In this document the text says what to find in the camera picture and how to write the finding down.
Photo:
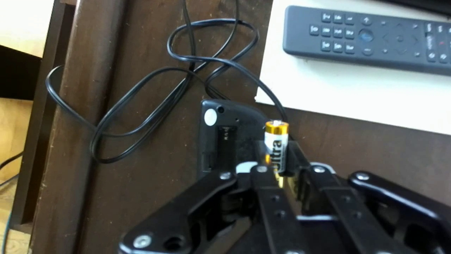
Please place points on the dark wooden side table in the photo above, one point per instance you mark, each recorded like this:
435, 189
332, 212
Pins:
156, 188

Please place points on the gold and white battery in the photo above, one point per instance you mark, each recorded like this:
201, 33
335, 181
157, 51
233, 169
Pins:
276, 145

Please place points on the black battery charger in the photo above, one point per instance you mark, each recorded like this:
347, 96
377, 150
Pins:
240, 120

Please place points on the flat black remote with buttons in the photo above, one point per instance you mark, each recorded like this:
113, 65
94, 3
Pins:
376, 47

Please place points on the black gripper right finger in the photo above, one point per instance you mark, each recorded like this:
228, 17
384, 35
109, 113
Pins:
376, 212

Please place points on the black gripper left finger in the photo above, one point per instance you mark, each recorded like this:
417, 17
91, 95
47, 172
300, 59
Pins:
198, 212

